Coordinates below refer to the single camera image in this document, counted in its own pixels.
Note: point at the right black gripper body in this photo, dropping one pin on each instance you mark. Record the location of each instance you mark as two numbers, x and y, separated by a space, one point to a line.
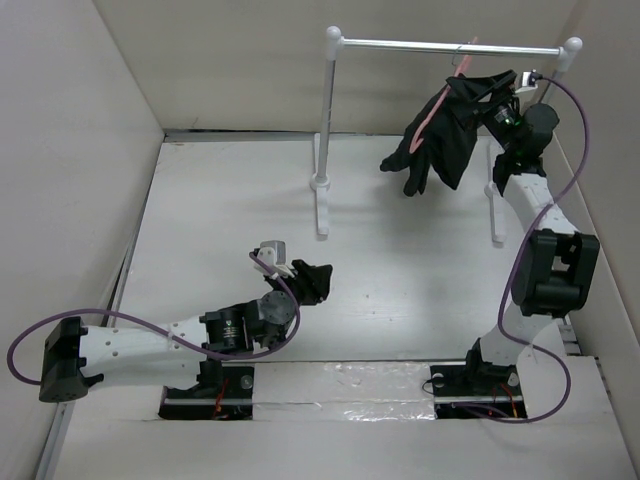
500 120

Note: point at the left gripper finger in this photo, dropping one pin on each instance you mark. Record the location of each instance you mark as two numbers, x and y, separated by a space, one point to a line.
302 274
319 281

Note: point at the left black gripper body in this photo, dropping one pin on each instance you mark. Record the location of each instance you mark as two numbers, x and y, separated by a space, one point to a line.
300 292

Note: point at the black trousers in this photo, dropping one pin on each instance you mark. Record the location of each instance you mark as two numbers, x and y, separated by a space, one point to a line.
451 136

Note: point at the pink clothes hanger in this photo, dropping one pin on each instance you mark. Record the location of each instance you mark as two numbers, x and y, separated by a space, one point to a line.
417 140

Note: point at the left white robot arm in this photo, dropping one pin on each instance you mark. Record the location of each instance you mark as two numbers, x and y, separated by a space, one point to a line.
184 355

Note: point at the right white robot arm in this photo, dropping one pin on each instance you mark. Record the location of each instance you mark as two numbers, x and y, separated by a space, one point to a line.
555 263

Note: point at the silver foil covered panel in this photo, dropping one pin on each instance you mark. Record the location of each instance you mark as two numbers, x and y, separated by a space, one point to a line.
342 391

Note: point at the white and silver clothes rack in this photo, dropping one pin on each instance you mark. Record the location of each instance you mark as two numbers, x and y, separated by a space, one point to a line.
336 41

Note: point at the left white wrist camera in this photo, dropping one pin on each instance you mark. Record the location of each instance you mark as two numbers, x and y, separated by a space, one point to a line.
270 259

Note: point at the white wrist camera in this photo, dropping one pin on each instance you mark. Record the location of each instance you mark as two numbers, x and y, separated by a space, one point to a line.
527 83
270 259

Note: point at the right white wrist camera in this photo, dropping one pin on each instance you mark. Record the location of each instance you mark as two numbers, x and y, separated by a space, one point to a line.
527 83

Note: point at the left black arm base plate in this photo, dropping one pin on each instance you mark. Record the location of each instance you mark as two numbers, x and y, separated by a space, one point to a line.
231 400

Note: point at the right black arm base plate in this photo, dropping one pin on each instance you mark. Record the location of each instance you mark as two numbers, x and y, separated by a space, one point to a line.
455 398

